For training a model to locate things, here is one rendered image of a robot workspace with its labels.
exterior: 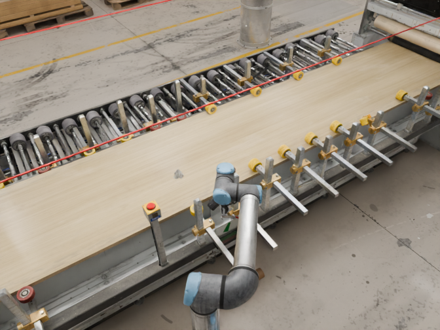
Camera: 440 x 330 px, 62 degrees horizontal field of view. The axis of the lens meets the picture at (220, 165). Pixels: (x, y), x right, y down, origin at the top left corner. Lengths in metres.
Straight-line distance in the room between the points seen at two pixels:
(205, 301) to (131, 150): 1.59
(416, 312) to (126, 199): 2.22
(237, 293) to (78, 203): 1.39
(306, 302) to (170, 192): 1.34
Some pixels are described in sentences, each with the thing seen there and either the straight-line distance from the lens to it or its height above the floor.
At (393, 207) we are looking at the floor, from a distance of 3.73.
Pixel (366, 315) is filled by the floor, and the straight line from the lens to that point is 3.04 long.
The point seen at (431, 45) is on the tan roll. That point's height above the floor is 1.05.
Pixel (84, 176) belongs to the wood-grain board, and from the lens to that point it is 2.60.
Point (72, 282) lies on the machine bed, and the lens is 2.41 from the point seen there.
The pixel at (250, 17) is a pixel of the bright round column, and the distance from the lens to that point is 5.86.
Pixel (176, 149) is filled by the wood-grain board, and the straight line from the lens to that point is 2.64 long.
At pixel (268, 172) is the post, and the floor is 1.07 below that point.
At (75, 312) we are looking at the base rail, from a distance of 2.26.
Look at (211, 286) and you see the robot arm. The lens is 1.33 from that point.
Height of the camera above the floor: 2.62
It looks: 44 degrees down
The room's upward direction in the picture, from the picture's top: 1 degrees counter-clockwise
